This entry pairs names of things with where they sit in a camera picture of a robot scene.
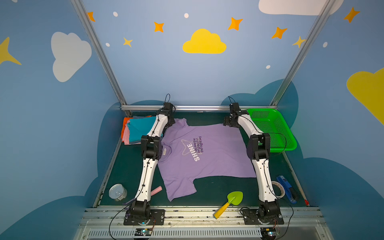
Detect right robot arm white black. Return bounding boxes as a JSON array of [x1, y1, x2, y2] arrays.
[[224, 103, 281, 224]]

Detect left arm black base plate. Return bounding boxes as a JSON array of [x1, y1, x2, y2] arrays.
[[123, 209, 166, 226]]

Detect white tape roll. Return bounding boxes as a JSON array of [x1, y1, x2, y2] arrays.
[[272, 181, 286, 199]]

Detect orange folded t shirt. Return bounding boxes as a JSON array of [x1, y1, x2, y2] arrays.
[[121, 116, 143, 141]]

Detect pink folded t shirt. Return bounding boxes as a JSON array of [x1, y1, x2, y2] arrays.
[[123, 123, 143, 145]]

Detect aluminium front rail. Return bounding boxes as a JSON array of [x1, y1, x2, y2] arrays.
[[74, 206, 334, 240]]

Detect left circuit board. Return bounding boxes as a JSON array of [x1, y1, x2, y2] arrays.
[[134, 229, 153, 238]]

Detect teal folded t shirt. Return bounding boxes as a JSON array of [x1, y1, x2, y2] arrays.
[[128, 117, 156, 144]]

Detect blue stapler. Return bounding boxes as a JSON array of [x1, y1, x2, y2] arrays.
[[276, 175, 299, 204]]

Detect purple t shirt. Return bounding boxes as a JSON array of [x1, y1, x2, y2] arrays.
[[158, 119, 256, 201]]

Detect green yellow toy shovel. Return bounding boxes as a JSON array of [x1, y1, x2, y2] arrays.
[[214, 191, 244, 219]]

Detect right circuit board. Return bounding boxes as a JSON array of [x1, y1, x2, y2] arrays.
[[260, 228, 277, 240]]

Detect aluminium frame left post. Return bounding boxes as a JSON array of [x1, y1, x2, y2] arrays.
[[71, 0, 132, 117]]

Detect aluminium frame right post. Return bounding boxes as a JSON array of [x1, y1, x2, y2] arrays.
[[269, 0, 337, 109]]

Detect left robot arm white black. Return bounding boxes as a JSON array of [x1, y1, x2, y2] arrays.
[[130, 102, 176, 224]]

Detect green plastic perforated basket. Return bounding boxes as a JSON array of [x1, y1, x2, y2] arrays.
[[248, 109, 297, 153]]

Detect circuit board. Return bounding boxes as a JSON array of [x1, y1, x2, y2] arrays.
[[134, 229, 153, 238], [260, 228, 277, 240]]

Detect aluminium frame post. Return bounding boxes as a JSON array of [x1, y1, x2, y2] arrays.
[[71, 0, 132, 117], [269, 0, 337, 109]]

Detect aluminium frame back bar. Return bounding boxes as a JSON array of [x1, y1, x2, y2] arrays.
[[121, 104, 278, 112]]

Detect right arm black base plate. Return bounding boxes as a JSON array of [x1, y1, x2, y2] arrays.
[[240, 208, 285, 225]]

